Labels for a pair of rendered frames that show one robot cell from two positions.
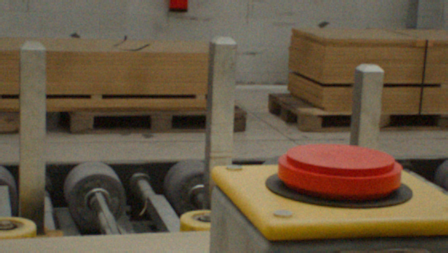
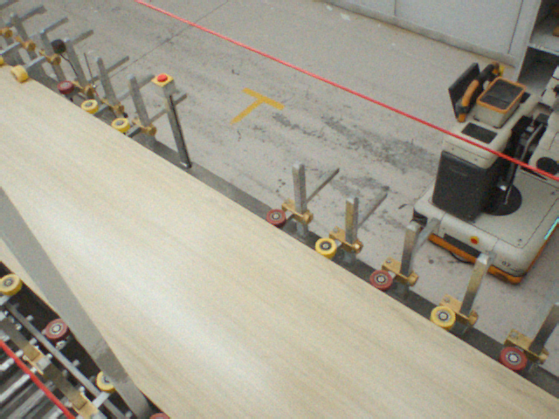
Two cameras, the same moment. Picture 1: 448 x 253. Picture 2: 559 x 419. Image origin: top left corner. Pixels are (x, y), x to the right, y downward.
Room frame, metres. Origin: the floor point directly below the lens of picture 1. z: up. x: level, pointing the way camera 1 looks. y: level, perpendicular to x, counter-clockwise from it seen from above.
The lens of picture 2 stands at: (0.93, 1.92, 2.61)
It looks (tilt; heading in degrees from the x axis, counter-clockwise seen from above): 49 degrees down; 240
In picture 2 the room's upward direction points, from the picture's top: 7 degrees counter-clockwise
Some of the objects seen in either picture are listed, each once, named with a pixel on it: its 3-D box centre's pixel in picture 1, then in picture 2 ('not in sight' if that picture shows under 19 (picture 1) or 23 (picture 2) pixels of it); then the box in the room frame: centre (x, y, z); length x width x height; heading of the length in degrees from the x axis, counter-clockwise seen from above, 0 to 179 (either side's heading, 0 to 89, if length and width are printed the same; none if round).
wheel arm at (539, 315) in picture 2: not in sight; (532, 326); (-0.22, 1.58, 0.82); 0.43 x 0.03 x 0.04; 15
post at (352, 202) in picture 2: not in sight; (350, 237); (0.04, 0.92, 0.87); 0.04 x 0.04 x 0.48; 15
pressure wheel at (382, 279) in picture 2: not in sight; (380, 286); (0.10, 1.15, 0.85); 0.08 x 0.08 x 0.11
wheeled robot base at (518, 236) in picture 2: not in sight; (489, 210); (-1.05, 0.85, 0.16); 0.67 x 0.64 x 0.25; 105
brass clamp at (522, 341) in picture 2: not in sight; (527, 347); (-0.14, 1.62, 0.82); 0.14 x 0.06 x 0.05; 105
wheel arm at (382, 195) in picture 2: not in sight; (355, 225); (-0.03, 0.86, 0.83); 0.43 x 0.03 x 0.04; 15
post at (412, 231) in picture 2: not in sight; (406, 264); (-0.02, 1.16, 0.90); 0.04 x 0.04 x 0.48; 15
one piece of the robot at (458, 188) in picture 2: not in sight; (490, 147); (-1.03, 0.76, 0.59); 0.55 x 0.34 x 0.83; 15
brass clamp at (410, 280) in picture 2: not in sight; (399, 272); (-0.01, 1.14, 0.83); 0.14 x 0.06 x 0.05; 105
